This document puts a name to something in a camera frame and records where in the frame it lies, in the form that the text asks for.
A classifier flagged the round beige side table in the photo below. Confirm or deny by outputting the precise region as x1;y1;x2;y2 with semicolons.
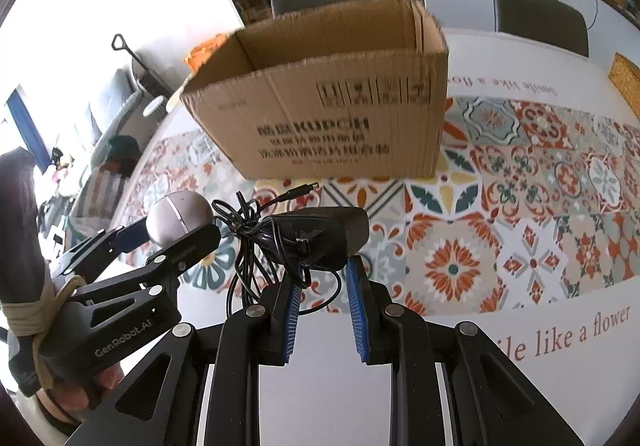
165;85;184;114

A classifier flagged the woven wicker box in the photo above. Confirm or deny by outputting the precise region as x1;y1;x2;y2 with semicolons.
608;53;640;117

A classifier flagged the brown cardboard box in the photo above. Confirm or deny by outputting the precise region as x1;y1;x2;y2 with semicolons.
180;0;448;180

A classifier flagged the patterned tile table mat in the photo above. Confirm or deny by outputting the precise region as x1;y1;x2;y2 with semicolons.
114;96;639;315

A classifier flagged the person's left hand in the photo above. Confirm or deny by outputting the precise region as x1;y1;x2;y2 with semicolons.
36;364;124;424

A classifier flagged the orange plastic crate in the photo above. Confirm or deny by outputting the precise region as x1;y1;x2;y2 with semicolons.
184;33;228;73

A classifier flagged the black upright vacuum cleaner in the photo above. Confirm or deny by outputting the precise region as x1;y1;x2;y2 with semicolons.
111;33;174;98

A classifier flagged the black power adapter with cable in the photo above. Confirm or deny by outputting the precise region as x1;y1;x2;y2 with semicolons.
210;183;369;315

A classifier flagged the dark chair right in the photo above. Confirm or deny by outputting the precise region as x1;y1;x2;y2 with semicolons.
494;0;589;57

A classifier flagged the grey sofa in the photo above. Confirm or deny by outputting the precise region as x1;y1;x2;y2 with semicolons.
90;69;149;168

